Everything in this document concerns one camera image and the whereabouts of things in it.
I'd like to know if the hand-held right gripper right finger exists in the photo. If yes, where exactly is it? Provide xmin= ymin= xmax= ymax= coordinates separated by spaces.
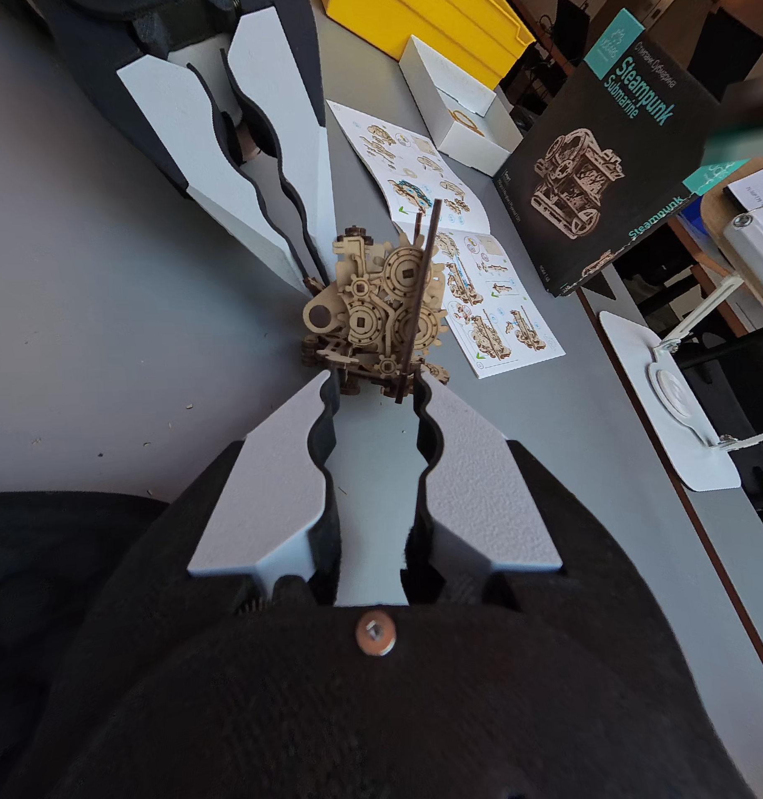
xmin=400 ymin=373 xmax=563 ymax=605

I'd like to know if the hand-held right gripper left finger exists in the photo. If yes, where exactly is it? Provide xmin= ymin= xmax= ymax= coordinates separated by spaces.
xmin=187 ymin=368 xmax=344 ymax=605

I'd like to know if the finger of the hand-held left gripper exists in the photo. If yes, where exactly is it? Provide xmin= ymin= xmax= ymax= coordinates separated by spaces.
xmin=115 ymin=56 xmax=312 ymax=295
xmin=221 ymin=11 xmax=340 ymax=287

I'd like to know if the wooden gear model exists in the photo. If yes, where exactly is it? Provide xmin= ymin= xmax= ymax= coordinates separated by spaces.
xmin=302 ymin=199 xmax=451 ymax=405

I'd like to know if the black model kit box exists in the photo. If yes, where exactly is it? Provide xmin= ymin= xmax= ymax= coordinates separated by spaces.
xmin=493 ymin=7 xmax=752 ymax=298

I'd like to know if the white instruction booklet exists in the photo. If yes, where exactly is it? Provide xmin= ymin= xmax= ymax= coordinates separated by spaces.
xmin=325 ymin=100 xmax=566 ymax=380

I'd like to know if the white cardboard box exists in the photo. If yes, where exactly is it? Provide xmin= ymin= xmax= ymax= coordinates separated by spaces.
xmin=398 ymin=34 xmax=525 ymax=179

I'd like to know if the yellow plastic bin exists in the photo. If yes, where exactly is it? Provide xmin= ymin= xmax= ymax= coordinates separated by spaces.
xmin=322 ymin=0 xmax=537 ymax=91

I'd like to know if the white desk stand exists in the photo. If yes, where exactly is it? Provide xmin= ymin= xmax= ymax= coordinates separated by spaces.
xmin=599 ymin=209 xmax=763 ymax=493

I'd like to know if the dark cloth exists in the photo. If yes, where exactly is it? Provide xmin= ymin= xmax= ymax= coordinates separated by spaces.
xmin=0 ymin=492 xmax=170 ymax=799

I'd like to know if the wooden clipboard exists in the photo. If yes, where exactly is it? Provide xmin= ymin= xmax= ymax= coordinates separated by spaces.
xmin=700 ymin=156 xmax=763 ymax=338

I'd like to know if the printed paper sheet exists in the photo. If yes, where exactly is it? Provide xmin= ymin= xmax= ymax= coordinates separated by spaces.
xmin=725 ymin=161 xmax=763 ymax=210

